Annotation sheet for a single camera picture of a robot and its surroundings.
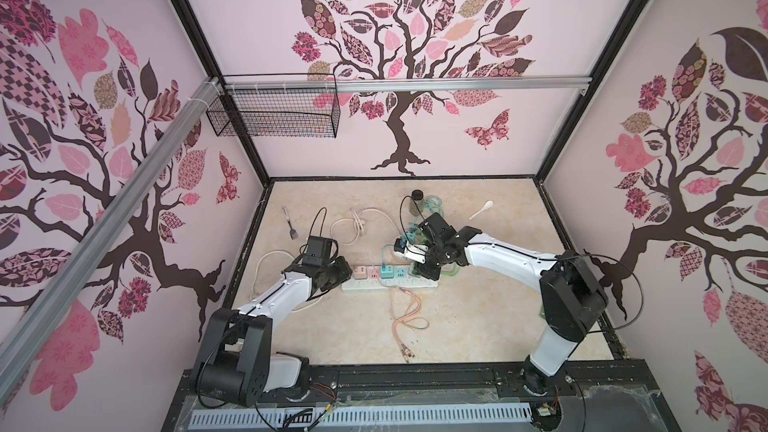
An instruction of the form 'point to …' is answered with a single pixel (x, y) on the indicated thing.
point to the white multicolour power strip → (405, 278)
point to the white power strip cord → (254, 279)
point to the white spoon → (488, 205)
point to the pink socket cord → (360, 226)
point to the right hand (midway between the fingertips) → (416, 260)
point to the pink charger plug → (360, 272)
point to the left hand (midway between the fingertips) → (351, 274)
